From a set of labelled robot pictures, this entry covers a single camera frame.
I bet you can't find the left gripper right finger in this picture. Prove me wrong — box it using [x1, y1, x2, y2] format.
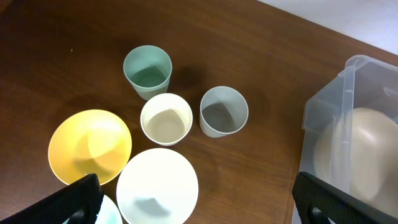
[292, 172, 397, 224]

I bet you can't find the white small bowl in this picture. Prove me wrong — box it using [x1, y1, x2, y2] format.
[116, 148, 199, 224]

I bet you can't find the cream white cup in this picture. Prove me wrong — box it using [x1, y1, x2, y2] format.
[140, 93, 193, 146]

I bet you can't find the grey cup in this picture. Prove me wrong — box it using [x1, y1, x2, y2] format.
[200, 86, 249, 138]

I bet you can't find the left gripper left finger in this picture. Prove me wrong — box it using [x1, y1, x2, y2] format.
[1, 174, 104, 224]

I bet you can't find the cream large bowl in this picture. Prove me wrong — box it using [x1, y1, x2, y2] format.
[313, 107, 398, 203]

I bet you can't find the mint green small bowl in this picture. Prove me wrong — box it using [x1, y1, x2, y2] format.
[63, 195, 123, 224]

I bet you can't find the mint green cup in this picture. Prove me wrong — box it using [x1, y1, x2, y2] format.
[123, 45, 173, 100]

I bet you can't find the yellow small bowl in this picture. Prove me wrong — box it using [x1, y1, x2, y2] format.
[48, 110, 132, 185]

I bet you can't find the clear plastic storage bin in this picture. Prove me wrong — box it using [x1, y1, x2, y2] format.
[300, 55, 397, 218]

